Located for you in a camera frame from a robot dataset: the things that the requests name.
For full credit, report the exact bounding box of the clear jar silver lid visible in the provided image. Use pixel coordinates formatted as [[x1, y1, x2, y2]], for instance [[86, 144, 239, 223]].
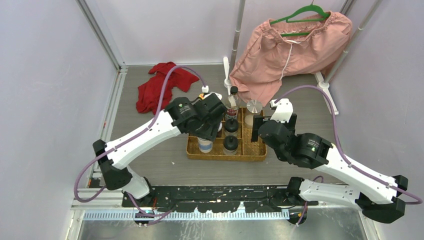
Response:
[[244, 99, 263, 129]]

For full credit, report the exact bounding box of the tall soy sauce bottle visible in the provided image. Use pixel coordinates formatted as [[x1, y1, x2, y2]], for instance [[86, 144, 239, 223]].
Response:
[[224, 86, 241, 121]]

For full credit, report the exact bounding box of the black cap sesame shaker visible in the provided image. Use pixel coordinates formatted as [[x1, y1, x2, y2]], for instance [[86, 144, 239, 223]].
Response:
[[224, 118, 239, 137]]

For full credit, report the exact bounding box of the woven bamboo divided tray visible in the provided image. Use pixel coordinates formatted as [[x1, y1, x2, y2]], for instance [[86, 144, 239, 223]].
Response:
[[186, 107, 267, 162]]

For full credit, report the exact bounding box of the blue label seasoning jar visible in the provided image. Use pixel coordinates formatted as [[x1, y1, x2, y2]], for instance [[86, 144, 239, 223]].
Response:
[[197, 137, 213, 153]]

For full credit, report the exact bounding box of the white lid sauce jar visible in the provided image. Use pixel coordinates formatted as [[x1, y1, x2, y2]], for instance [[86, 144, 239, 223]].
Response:
[[216, 122, 223, 138]]

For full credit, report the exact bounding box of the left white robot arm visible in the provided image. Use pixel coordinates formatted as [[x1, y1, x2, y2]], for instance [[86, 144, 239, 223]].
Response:
[[93, 92, 227, 207]]

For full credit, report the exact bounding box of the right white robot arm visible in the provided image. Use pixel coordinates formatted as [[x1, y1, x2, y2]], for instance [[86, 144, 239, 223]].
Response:
[[251, 114, 408, 224]]

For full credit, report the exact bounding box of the red cloth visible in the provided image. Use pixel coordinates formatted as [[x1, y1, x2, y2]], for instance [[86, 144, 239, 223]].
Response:
[[135, 62, 199, 114]]

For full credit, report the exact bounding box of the pink shorts garment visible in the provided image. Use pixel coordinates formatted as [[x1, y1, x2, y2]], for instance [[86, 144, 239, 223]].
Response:
[[229, 11, 353, 106]]

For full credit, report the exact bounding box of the green clothes hanger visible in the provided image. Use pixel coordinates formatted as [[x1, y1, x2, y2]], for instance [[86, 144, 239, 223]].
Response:
[[269, 0, 331, 38]]

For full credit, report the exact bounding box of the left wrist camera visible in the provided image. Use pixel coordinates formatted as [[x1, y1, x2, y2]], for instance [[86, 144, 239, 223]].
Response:
[[195, 85, 223, 107]]

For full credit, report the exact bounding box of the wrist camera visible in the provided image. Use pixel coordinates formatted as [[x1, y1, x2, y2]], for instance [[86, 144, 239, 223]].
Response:
[[269, 98, 294, 123], [195, 85, 223, 107]]

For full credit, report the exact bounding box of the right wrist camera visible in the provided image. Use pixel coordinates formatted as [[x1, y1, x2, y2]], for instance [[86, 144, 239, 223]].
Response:
[[269, 98, 294, 123]]

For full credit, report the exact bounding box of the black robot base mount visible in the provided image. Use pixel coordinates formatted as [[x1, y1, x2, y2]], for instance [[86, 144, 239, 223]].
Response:
[[122, 185, 306, 224]]

